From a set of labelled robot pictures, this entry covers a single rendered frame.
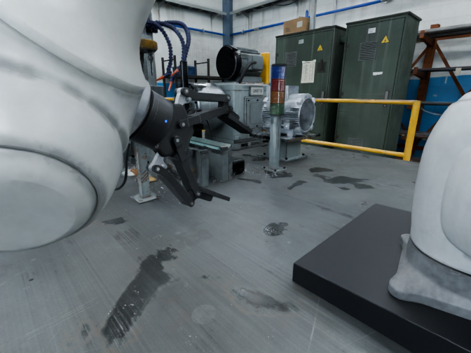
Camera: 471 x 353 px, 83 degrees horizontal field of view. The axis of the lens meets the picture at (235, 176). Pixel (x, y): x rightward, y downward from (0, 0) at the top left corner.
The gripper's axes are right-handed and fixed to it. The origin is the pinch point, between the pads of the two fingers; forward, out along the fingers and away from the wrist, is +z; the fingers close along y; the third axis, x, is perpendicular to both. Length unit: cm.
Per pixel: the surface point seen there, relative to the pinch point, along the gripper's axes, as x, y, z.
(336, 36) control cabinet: -146, -252, 250
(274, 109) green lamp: -30, -33, 41
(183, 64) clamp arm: -70, -45, 20
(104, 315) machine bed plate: -2.1, 29.1, -13.0
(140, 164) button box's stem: -38.9, 4.6, 2.2
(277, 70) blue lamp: -28, -46, 34
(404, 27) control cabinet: -64, -241, 247
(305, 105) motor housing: -35, -50, 69
